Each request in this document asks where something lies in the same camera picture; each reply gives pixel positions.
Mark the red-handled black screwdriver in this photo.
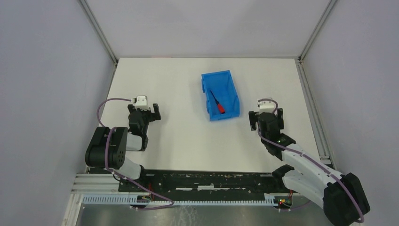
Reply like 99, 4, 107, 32
210, 91, 225, 114

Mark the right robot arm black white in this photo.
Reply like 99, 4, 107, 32
248, 108, 371, 226

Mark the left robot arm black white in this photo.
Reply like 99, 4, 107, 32
85, 103, 161, 180

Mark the blue plastic storage bin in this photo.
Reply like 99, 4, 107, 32
201, 70, 240, 121

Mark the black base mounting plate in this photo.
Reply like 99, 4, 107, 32
137, 169, 290, 201

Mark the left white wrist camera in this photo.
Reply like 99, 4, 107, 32
132, 95, 150, 111

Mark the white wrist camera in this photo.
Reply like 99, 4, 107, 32
132, 95, 150, 111
257, 98, 276, 113

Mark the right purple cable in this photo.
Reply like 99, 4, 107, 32
257, 97, 365, 224

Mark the purple cable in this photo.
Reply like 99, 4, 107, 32
96, 97, 175, 211
257, 97, 365, 224

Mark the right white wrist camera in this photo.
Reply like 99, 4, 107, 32
257, 98, 276, 113

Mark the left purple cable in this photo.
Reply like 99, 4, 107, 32
96, 97, 175, 211

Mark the right side aluminium rail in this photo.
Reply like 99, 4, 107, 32
295, 57, 335, 169

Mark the aluminium front frame rail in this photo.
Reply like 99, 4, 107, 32
71, 173, 354, 196

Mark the white slotted cable duct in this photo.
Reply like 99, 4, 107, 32
82, 194, 278, 207

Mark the left rear aluminium post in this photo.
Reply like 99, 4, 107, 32
77, 0, 119, 66

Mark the aluminium post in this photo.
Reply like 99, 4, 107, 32
298, 0, 338, 62
77, 0, 119, 66

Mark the right rear aluminium post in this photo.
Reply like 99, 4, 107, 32
298, 0, 338, 62

